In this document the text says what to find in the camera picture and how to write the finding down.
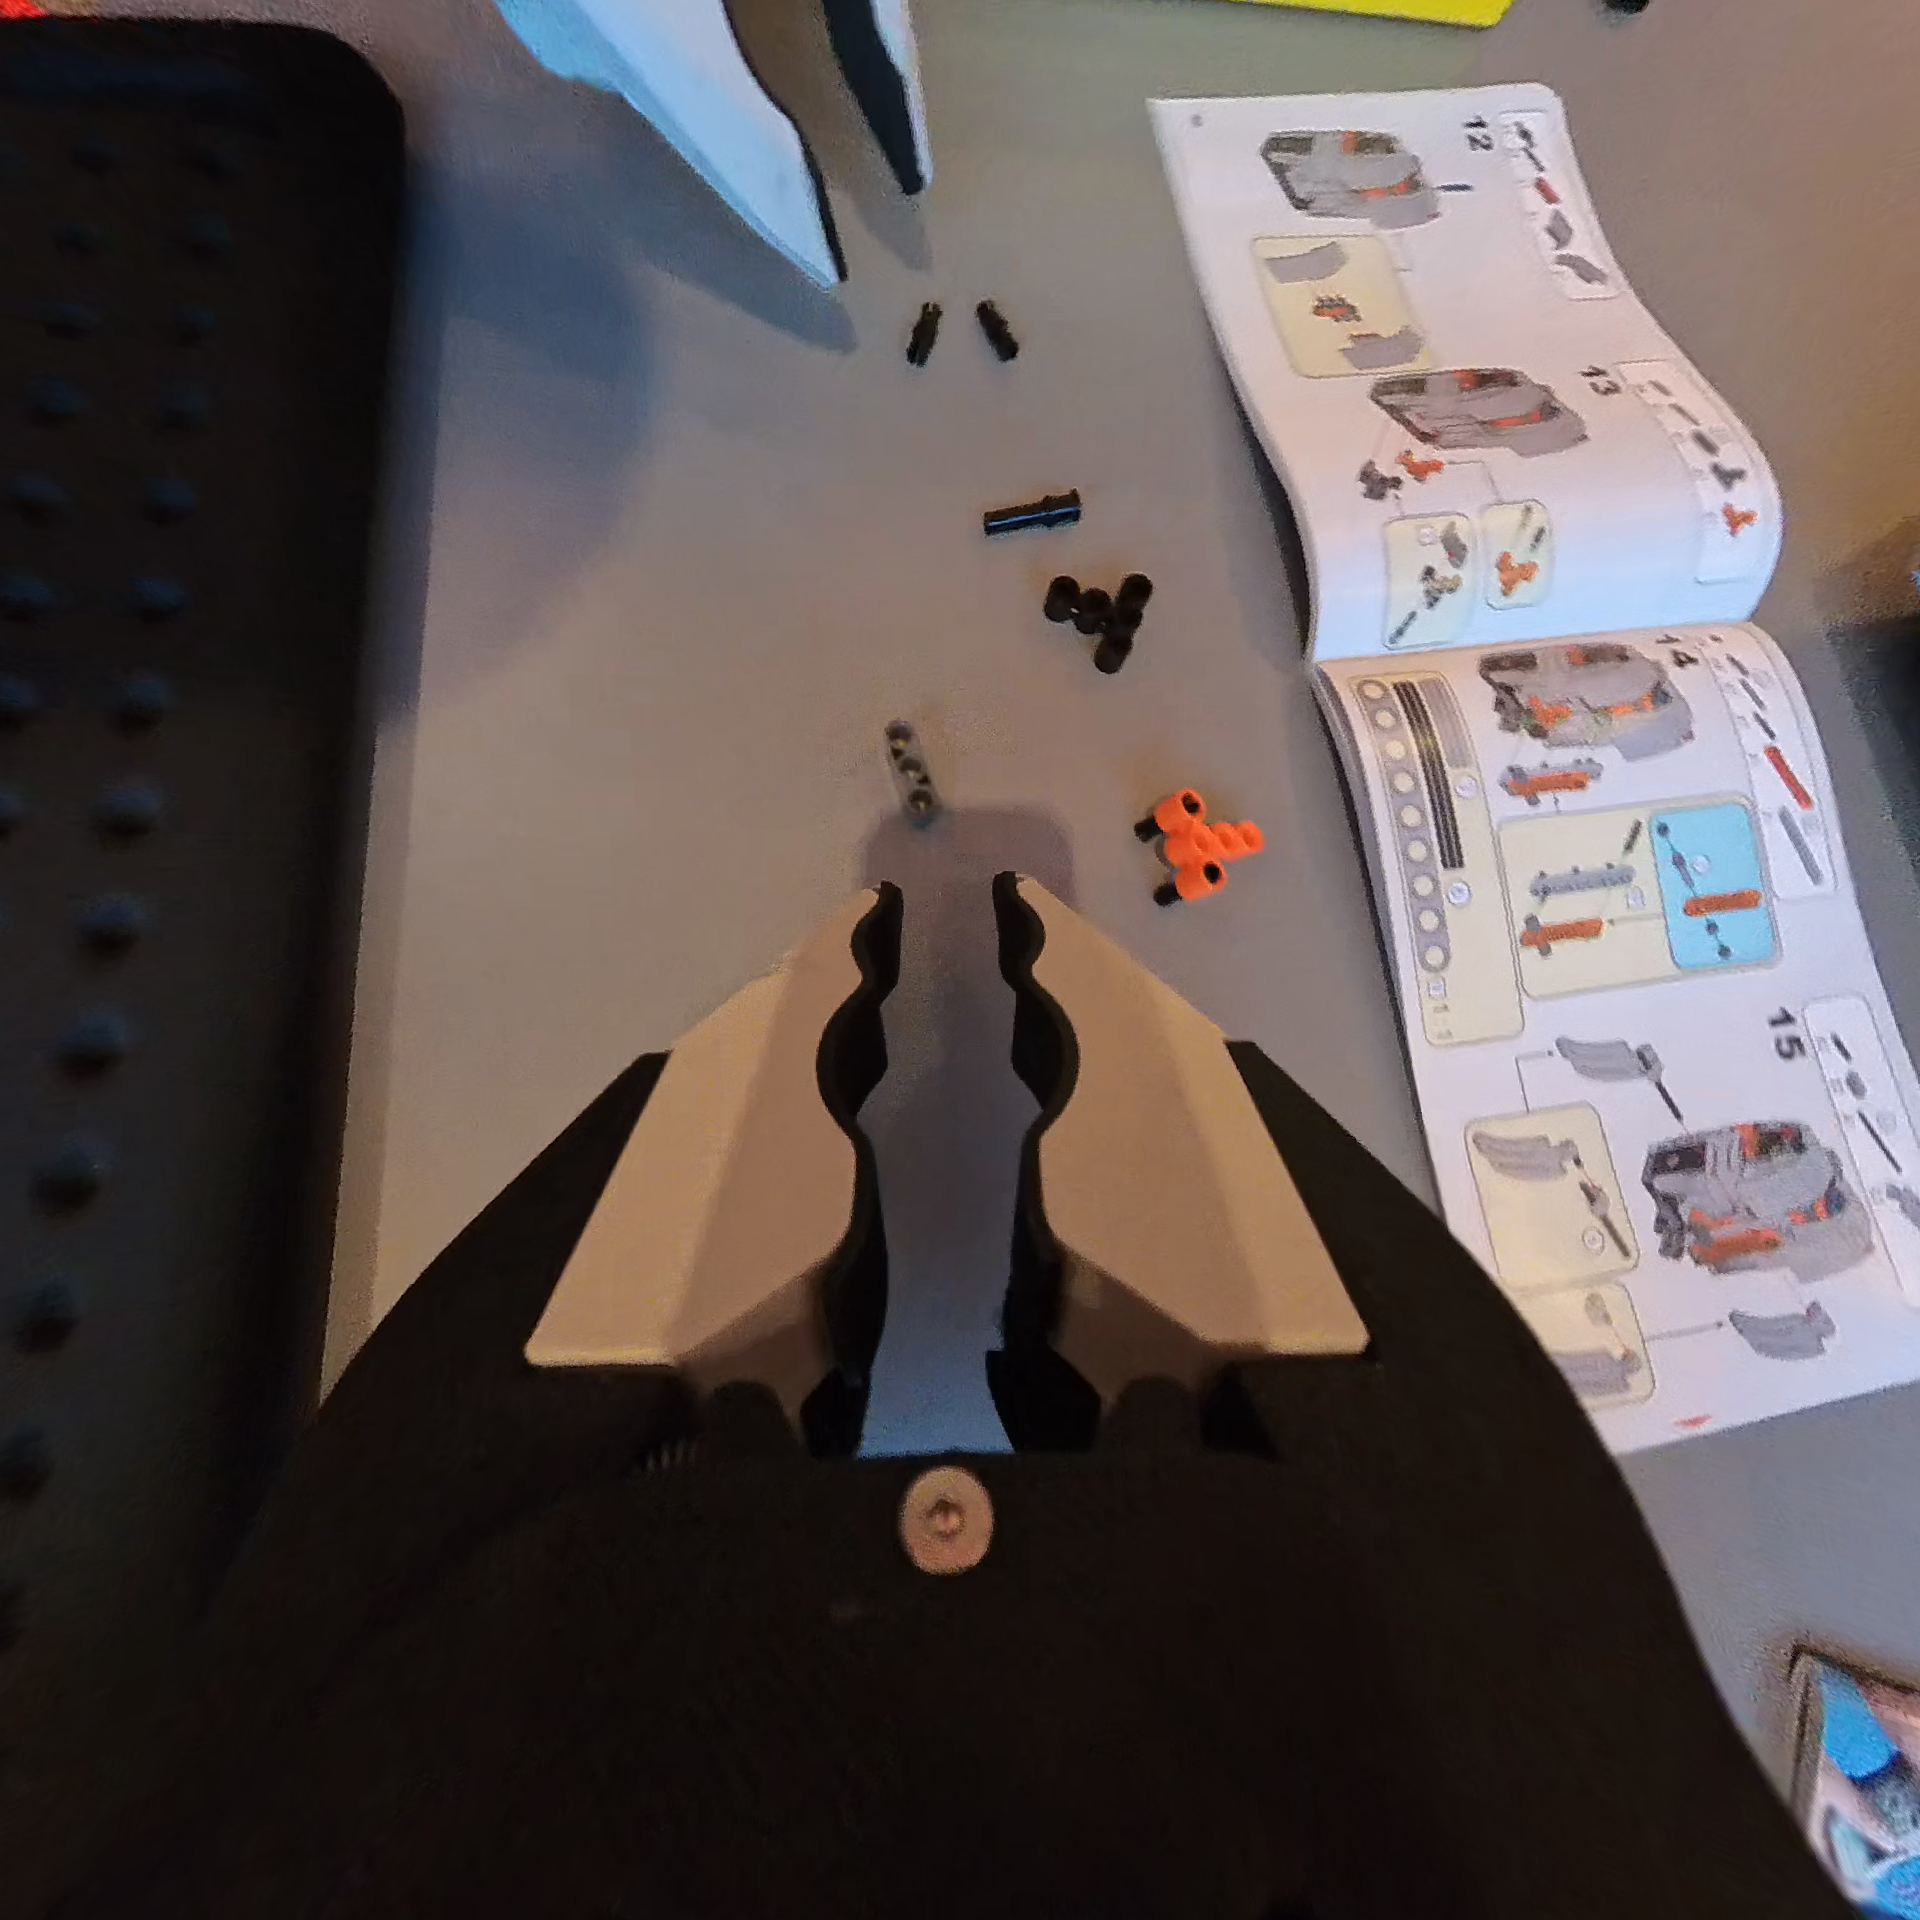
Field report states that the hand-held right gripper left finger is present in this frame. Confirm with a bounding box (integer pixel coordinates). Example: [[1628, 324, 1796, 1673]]
[[525, 882, 904, 1455]]

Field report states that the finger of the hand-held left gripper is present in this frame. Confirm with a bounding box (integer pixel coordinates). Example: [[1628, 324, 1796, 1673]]
[[496, 0, 849, 287], [823, 0, 934, 198]]

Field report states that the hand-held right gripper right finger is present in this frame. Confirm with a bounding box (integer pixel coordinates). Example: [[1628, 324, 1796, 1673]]
[[990, 874, 1368, 1453]]

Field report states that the grey desk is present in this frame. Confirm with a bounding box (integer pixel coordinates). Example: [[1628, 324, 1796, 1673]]
[[323, 0, 1920, 1920]]

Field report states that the orange connector assembly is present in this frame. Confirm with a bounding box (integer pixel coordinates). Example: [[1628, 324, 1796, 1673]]
[[1136, 787, 1268, 908]]

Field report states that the yellow plastic bin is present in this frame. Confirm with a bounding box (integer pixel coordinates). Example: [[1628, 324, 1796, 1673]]
[[1230, 0, 1518, 30]]

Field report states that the black connector cluster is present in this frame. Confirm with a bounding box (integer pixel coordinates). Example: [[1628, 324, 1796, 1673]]
[[1044, 573, 1153, 674]]

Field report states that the black perforated panel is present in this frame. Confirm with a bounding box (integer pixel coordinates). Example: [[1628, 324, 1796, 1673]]
[[0, 22, 409, 1652]]

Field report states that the building instruction booklet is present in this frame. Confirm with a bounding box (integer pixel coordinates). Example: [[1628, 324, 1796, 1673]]
[[1148, 82, 1920, 1453]]

